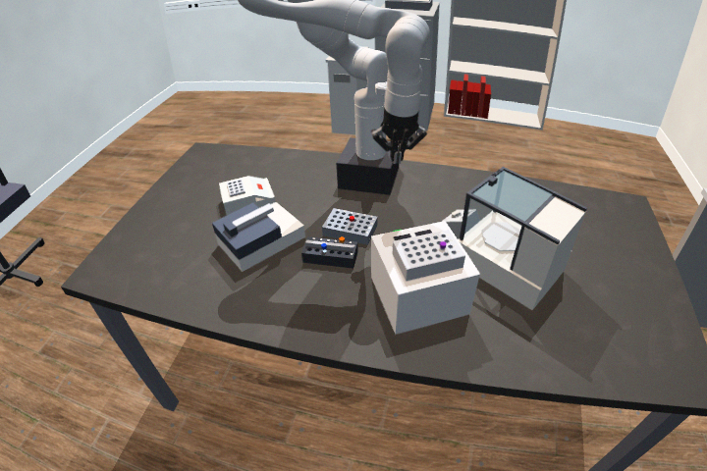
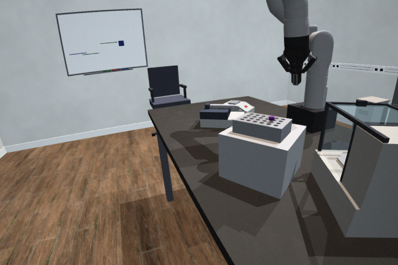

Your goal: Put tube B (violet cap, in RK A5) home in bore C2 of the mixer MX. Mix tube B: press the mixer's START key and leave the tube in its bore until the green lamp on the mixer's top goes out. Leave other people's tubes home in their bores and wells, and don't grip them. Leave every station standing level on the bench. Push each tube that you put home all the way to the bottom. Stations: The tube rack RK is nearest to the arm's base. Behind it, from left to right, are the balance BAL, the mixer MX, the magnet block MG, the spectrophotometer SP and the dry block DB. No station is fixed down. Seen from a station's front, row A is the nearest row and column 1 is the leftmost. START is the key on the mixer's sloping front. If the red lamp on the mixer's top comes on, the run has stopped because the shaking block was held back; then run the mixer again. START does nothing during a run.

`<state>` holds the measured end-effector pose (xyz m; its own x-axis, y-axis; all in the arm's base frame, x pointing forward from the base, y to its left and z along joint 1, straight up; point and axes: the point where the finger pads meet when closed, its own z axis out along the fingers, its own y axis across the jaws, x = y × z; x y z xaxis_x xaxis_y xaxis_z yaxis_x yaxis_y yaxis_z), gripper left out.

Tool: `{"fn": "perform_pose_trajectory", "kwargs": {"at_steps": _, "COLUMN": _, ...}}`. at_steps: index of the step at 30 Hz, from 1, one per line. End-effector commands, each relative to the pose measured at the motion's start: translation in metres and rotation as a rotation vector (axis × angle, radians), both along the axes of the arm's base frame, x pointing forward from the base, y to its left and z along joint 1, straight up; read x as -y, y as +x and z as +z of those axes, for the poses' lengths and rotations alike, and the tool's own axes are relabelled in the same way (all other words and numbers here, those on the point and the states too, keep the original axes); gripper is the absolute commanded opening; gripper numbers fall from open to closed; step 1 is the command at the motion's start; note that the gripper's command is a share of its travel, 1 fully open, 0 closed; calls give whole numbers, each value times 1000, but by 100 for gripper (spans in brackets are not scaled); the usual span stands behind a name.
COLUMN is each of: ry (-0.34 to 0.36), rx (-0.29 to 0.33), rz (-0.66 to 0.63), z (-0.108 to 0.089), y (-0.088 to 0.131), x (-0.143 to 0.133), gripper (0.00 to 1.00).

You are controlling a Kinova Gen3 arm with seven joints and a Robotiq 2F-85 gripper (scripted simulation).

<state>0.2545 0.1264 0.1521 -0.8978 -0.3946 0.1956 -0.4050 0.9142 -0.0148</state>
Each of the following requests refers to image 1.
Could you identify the white tube rack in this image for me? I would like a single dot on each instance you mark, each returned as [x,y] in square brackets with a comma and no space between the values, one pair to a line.
[339,225]

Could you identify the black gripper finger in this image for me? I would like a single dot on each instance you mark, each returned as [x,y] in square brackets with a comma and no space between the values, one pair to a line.
[411,142]
[387,146]

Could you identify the grey balance with glass draft shield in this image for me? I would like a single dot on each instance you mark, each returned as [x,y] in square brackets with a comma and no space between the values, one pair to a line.
[501,232]

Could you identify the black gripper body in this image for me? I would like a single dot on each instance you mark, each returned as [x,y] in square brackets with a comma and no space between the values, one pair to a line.
[402,123]

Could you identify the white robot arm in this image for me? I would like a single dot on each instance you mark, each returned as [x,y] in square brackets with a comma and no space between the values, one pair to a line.
[406,35]

